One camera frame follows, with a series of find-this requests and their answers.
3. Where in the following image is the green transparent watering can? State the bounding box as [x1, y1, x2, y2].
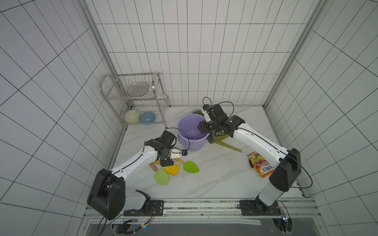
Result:
[206, 131, 243, 153]

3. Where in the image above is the yellow plastic shovel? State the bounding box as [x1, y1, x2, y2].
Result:
[164, 164, 180, 176]

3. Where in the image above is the purple plastic bucket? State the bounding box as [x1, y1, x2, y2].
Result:
[177, 114, 209, 151]

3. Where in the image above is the light green shovel wooden handle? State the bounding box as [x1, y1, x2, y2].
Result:
[149, 163, 169, 186]

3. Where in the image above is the green shovel yellow handle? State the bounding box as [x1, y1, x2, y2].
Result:
[174, 158, 199, 174]

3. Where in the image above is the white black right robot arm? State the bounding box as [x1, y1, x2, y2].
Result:
[198, 104, 301, 214]

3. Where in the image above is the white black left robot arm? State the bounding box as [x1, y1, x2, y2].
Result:
[87, 130, 177, 220]

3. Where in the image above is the green patterned bowl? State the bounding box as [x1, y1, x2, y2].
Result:
[192, 108, 204, 116]

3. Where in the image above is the blue bowl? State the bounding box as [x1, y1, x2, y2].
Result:
[140, 111, 157, 124]

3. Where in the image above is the light green bowl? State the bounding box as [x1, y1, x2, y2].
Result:
[124, 110, 140, 124]

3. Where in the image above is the metal dish rack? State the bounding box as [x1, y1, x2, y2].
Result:
[98, 71, 171, 127]

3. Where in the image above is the orange snack bag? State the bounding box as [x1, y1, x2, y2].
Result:
[248, 152, 275, 178]

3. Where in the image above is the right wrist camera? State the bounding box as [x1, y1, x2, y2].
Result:
[201, 104, 211, 123]

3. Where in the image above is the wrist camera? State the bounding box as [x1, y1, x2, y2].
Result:
[201, 104, 211, 123]
[170, 149, 188, 157]

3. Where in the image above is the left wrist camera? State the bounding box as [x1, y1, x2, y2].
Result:
[170, 149, 188, 157]

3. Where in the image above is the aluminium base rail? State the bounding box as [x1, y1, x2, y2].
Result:
[84, 197, 321, 220]

